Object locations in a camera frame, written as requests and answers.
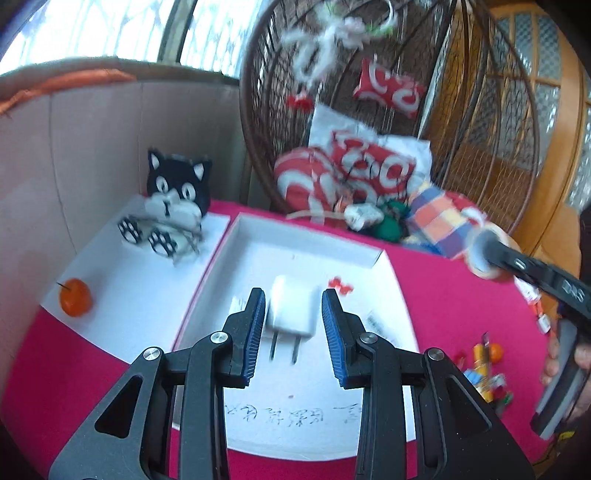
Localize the small colourful trinkets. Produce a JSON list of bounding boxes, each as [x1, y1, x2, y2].
[[464, 369, 515, 409]]

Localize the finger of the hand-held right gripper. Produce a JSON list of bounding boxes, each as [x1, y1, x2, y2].
[[481, 234, 561, 301]]

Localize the brown wicker hanging chair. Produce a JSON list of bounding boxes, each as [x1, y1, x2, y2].
[[239, 0, 541, 241]]

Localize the plaid cloth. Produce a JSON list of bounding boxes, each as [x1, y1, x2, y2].
[[406, 182, 485, 259]]

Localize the wooden glass door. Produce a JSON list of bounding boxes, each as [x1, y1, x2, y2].
[[429, 0, 591, 278]]

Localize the white pillow with red print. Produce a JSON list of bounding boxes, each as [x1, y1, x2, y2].
[[308, 104, 432, 204]]

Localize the small red white pillow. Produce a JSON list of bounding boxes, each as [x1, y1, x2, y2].
[[353, 58, 428, 116]]

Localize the white paper sheet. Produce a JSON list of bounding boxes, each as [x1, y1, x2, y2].
[[39, 194, 232, 365]]

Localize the metal chair stand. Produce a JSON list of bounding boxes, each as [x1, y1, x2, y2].
[[157, 0, 204, 65]]

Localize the small orange with stem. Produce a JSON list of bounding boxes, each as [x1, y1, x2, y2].
[[56, 278, 93, 317]]

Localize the beige cardboard panel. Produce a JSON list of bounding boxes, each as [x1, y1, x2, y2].
[[0, 76, 250, 384]]

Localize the person's right hand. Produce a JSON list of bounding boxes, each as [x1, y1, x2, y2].
[[540, 337, 591, 421]]

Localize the red white round cushion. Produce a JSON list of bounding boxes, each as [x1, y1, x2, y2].
[[443, 191, 483, 222], [274, 147, 352, 217]]

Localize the orange cloth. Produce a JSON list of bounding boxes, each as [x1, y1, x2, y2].
[[0, 69, 137, 116]]

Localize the small white pouch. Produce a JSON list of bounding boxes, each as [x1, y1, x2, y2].
[[344, 203, 384, 229]]

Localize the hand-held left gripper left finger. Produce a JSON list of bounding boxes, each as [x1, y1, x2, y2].
[[48, 287, 267, 480]]

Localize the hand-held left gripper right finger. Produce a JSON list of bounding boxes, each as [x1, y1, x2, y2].
[[322, 289, 536, 480]]

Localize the yellow tube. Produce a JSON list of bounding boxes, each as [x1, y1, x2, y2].
[[471, 332, 492, 402]]

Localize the white shallow box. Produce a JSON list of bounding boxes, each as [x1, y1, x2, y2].
[[171, 212, 421, 462]]

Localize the white charger plug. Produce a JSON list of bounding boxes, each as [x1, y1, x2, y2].
[[265, 275, 324, 365]]

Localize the window with grille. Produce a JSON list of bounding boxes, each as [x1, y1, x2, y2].
[[0, 0, 264, 79]]

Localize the beige tape roll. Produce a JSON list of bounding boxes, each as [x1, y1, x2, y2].
[[466, 224, 522, 280]]

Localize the black white cat figure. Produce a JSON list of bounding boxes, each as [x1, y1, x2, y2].
[[117, 148, 213, 268]]

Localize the white feather dreamcatcher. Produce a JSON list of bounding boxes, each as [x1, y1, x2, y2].
[[281, 0, 399, 112]]

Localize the magenta tablecloth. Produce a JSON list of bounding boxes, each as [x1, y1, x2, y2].
[[0, 198, 591, 480]]

